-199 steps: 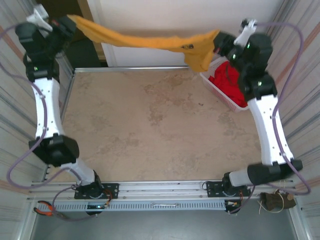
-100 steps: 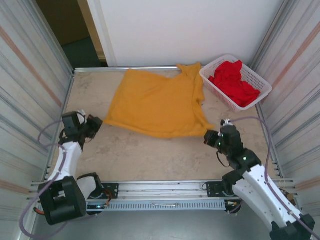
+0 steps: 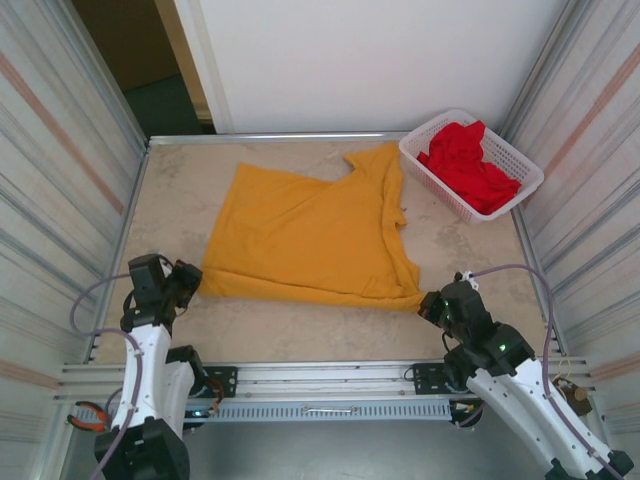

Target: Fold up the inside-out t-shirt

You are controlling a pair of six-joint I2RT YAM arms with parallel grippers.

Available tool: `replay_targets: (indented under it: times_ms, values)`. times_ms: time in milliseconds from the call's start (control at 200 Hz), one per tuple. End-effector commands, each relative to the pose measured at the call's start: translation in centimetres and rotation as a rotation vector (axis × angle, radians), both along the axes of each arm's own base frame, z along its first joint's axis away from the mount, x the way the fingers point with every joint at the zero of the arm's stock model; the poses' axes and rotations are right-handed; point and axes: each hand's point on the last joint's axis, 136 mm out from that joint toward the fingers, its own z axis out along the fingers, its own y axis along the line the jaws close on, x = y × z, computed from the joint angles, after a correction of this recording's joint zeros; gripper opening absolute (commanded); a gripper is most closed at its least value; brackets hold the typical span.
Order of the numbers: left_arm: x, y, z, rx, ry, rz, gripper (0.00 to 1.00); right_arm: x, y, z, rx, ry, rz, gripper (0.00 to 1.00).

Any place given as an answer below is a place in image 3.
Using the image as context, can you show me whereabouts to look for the aluminium table edge bar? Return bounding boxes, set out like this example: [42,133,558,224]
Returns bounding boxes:
[147,131,501,147]

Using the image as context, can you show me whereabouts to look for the orange-handled pliers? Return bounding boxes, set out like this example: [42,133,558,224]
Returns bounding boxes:
[66,400,112,434]

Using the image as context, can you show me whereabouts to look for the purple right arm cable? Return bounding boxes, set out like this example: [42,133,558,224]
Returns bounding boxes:
[469,263,626,480]

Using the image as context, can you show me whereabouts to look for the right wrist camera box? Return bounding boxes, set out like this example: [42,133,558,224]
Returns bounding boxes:
[452,269,481,292]

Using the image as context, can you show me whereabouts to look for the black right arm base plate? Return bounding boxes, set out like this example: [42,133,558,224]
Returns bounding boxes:
[412,362,503,396]

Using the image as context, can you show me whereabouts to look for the aluminium mounting rail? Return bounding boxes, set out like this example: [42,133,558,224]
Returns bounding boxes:
[52,357,599,404]

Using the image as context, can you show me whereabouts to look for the brown cloth pouch with string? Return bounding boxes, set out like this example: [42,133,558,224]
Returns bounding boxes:
[552,358,595,416]

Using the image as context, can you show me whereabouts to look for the beige wooden door frame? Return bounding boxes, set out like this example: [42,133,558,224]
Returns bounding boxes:
[153,0,217,135]

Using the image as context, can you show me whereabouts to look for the grey slotted cable duct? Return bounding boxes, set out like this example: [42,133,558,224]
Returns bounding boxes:
[182,402,454,424]

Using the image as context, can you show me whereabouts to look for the white plastic mesh basket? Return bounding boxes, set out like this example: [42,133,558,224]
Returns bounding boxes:
[398,108,545,225]

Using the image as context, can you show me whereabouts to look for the yellow t-shirt with blue print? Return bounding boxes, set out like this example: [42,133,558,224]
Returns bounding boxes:
[199,141,426,314]

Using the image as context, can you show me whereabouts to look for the red t-shirt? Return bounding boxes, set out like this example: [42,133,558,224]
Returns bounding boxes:
[416,119,523,214]

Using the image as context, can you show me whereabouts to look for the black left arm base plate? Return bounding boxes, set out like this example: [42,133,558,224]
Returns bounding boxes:
[189,366,238,400]

